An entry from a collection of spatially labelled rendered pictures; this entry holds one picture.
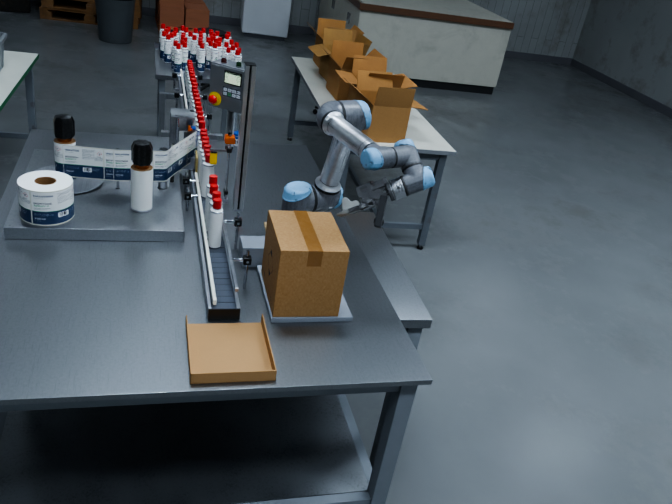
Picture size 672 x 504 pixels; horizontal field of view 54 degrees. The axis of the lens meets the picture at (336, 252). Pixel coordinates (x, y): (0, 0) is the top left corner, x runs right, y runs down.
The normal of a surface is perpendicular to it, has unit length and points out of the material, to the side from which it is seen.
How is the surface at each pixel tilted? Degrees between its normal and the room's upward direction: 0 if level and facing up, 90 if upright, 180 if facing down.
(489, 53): 90
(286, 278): 90
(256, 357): 0
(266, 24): 90
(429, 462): 0
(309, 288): 90
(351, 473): 0
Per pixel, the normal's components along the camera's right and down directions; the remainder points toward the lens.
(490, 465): 0.15, -0.86
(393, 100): 0.27, 0.64
